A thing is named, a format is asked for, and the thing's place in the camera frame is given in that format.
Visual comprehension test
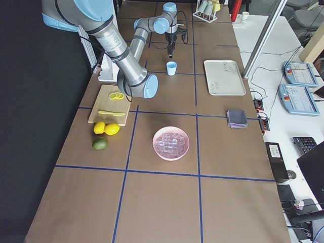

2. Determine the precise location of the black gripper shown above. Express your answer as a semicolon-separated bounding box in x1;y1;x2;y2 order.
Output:
166;32;177;58

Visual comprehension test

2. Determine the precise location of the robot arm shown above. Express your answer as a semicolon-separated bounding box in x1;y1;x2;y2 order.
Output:
42;1;158;98
130;2;188;61

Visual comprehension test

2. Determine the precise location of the light blue plastic cup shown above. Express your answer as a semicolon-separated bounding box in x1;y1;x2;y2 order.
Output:
166;61;177;76

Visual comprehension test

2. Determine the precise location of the metal cup rack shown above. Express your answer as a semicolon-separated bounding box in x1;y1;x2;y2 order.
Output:
192;0;218;23

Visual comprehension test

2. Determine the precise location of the green cup on rack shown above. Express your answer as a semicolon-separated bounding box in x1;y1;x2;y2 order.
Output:
197;1;207;13

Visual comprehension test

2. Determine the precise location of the grey cup on rack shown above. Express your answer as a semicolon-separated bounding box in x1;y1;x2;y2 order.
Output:
204;1;213;16

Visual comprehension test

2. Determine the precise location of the yellow cup on rack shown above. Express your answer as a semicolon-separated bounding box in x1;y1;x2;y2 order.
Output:
211;0;221;12

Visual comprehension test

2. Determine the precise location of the small white paper cup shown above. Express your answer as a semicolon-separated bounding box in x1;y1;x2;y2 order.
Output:
241;11;250;21

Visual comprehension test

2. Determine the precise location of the clear ice cubes pile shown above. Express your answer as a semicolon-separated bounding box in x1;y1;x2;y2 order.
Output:
154;133;186;159

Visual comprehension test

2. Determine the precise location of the cream bear serving tray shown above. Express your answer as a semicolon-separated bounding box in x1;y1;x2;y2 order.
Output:
204;60;246;96

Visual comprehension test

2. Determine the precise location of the lemon slices stack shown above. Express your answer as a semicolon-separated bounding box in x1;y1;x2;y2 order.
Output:
108;92;125;100

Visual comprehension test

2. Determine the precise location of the red cylinder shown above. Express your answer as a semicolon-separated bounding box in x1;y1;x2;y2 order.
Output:
231;0;242;22

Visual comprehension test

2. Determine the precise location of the bamboo cutting board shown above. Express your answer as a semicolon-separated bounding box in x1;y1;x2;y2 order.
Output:
88;85;131;126

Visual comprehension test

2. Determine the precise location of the yellow plastic knife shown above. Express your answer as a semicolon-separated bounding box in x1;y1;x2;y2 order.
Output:
98;110;125;116

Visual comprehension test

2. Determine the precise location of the grey folded cloth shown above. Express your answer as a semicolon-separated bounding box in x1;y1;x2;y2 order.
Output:
226;110;248;128

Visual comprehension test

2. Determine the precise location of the pink bowl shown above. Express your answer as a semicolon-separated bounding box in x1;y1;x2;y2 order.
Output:
152;126;190;161

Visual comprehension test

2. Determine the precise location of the yellow lemon lower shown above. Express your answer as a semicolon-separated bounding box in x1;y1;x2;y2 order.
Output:
104;124;120;136

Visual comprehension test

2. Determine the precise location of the yellow lemon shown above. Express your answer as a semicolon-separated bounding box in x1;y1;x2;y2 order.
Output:
93;121;106;135
104;124;120;136

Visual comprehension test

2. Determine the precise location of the yellow lemon upper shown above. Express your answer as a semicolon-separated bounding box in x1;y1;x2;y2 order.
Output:
93;121;106;135

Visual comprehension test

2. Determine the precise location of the orange black power strip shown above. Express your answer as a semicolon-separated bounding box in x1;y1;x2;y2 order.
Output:
253;99;270;135

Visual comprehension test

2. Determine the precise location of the green avocado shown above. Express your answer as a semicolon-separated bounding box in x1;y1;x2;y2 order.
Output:
92;138;109;150

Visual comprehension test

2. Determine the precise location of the far blue teach pendant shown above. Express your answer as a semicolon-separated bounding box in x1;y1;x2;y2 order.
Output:
282;61;318;88

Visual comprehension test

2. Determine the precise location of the blue teach pendant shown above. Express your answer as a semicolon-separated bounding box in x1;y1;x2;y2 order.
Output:
278;84;319;116
282;61;318;88

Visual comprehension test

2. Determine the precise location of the near blue teach pendant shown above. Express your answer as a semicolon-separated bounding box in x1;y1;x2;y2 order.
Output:
278;84;319;116

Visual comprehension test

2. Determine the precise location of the black box with label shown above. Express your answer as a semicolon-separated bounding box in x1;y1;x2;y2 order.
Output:
265;142;289;183

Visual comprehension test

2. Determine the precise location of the black keyboard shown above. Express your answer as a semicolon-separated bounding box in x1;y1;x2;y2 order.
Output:
293;137;317;155

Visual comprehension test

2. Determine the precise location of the black computer mouse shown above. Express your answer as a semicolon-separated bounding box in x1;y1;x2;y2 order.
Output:
287;170;297;180

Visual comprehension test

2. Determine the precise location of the black monitor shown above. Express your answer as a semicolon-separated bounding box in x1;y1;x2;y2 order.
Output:
297;142;323;204

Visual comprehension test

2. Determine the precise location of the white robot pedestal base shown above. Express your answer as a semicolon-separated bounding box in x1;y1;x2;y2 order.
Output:
98;54;119;84

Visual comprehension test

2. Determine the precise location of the aluminium frame post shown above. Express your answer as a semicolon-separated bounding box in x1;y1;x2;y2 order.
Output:
242;0;287;78

